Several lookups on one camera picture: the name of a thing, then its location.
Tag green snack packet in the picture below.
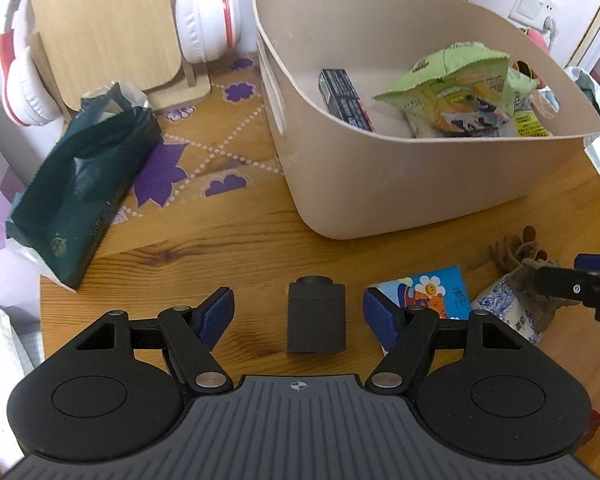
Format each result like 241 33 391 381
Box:
372 41 512 138

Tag dark green tissue pack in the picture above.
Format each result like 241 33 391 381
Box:
6 80 163 293

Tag small black block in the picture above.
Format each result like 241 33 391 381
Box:
286 275 348 356

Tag white red headphones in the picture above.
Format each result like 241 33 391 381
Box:
0 0 243 128

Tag blue cartoon card pack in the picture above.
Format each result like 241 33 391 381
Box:
367 265 473 322

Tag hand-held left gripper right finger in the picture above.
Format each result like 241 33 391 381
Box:
362 285 523 396

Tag wooden headphone stand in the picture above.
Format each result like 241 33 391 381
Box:
27 0 212 111

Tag white wall socket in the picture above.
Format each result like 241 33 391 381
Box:
509 0 556 31

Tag beige plastic storage bin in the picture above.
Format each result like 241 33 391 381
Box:
252 0 600 240

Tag wooden desktop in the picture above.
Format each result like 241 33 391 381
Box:
39 50 600 468

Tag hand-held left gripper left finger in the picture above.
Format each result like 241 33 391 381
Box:
74 286 237 395

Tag small green yellow packet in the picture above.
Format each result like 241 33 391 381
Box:
505 67 553 138

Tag light blue bedding bundle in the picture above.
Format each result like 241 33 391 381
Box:
565 65 600 171

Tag white plug with cable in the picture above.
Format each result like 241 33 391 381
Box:
539 15 562 56

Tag black rectangular box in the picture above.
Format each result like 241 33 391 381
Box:
318 68 378 133

